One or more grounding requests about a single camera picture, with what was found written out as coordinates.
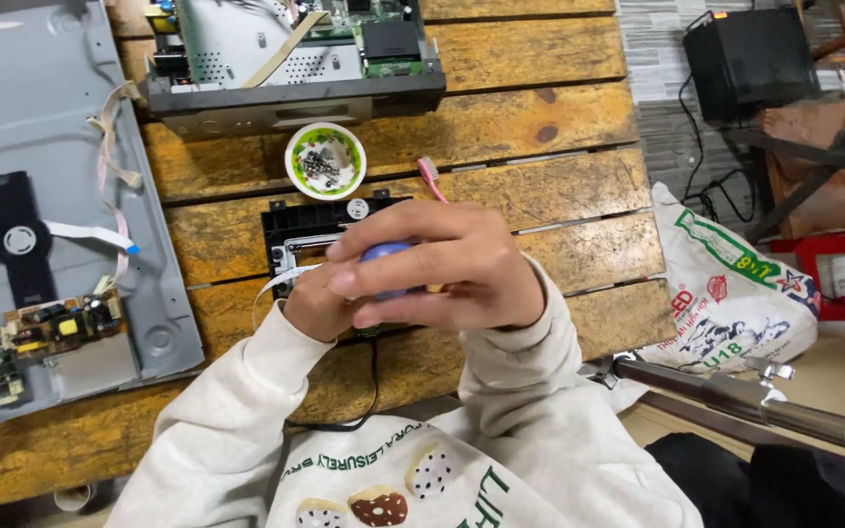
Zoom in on opened disc player chassis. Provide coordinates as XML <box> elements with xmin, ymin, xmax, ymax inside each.
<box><xmin>138</xmin><ymin>0</ymin><xmax>447</xmax><ymax>142</ymax></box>

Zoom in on person's black trouser leg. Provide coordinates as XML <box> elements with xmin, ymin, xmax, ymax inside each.
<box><xmin>645</xmin><ymin>432</ymin><xmax>845</xmax><ymax>528</ymax></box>

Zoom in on thin black cable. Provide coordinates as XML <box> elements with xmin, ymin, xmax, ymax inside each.
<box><xmin>283</xmin><ymin>331</ymin><xmax>381</xmax><ymax>434</ymax></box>

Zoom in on white and green bowl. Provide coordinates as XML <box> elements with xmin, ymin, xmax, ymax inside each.
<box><xmin>284</xmin><ymin>122</ymin><xmax>368</xmax><ymax>202</ymax></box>

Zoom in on beige flat cable on chassis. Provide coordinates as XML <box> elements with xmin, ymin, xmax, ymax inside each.
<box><xmin>240</xmin><ymin>10</ymin><xmax>330</xmax><ymax>89</ymax></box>

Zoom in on black cross shaped disc clamp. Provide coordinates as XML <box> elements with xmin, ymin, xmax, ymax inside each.
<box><xmin>0</xmin><ymin>170</ymin><xmax>58</xmax><ymax>309</ymax></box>

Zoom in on white cup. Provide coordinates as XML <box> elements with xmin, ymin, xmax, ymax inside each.
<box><xmin>53</xmin><ymin>483</ymin><xmax>94</xmax><ymax>513</ymax></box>

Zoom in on pink toothbrush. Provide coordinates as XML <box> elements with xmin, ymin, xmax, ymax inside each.
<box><xmin>416</xmin><ymin>155</ymin><xmax>452</xmax><ymax>205</ymax></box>

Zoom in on black power cords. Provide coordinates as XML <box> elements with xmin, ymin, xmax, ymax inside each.
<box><xmin>677</xmin><ymin>73</ymin><xmax>758</xmax><ymax>224</ymax></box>

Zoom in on black disc drive mechanism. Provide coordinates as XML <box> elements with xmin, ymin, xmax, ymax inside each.
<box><xmin>260</xmin><ymin>191</ymin><xmax>415</xmax><ymax>340</ymax></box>

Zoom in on white ribbon cable blue tip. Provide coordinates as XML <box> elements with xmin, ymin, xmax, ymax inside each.
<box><xmin>44</xmin><ymin>219</ymin><xmax>141</xmax><ymax>257</ymax></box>

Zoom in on shiny metal pole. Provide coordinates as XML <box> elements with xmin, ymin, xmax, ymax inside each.
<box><xmin>582</xmin><ymin>353</ymin><xmax>845</xmax><ymax>467</ymax></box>

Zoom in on person's left hand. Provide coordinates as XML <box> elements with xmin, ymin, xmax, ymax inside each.
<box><xmin>283</xmin><ymin>261</ymin><xmax>357</xmax><ymax>343</ymax></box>

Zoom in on heap of small metal screws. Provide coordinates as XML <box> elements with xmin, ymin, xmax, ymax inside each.
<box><xmin>299</xmin><ymin>147</ymin><xmax>343</xmax><ymax>187</ymax></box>

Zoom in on brown wooden chair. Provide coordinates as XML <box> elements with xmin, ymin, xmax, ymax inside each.
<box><xmin>722</xmin><ymin>98</ymin><xmax>845</xmax><ymax>245</ymax></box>

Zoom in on brown power circuit board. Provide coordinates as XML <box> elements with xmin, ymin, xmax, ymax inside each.
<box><xmin>2</xmin><ymin>289</ymin><xmax>127</xmax><ymax>361</ymax></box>

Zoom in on black box device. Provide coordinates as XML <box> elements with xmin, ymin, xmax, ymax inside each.
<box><xmin>682</xmin><ymin>6</ymin><xmax>822</xmax><ymax>123</ymax></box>

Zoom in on grey metal cover plate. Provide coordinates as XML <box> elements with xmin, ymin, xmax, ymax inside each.
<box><xmin>0</xmin><ymin>0</ymin><xmax>207</xmax><ymax>438</ymax></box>

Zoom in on long beige ribbon cable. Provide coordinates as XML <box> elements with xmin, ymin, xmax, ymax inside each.
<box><xmin>87</xmin><ymin>80</ymin><xmax>144</xmax><ymax>296</ymax></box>

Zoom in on red plastic stool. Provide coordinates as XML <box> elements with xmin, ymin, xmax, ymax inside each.
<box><xmin>769</xmin><ymin>228</ymin><xmax>845</xmax><ymax>323</ymax></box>

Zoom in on white printed sack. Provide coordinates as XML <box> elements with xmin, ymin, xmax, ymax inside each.
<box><xmin>634</xmin><ymin>181</ymin><xmax>823</xmax><ymax>376</ymax></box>

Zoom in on person's right hand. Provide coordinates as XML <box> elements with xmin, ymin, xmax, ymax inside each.
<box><xmin>326</xmin><ymin>199</ymin><xmax>546</xmax><ymax>331</ymax></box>

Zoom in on blue handled screwdriver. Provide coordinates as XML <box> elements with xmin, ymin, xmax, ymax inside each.
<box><xmin>358</xmin><ymin>241</ymin><xmax>413</xmax><ymax>302</ymax></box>

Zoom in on white ribbon cable on drive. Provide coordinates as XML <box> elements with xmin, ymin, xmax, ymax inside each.
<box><xmin>251</xmin><ymin>263</ymin><xmax>322</xmax><ymax>331</ymax></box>

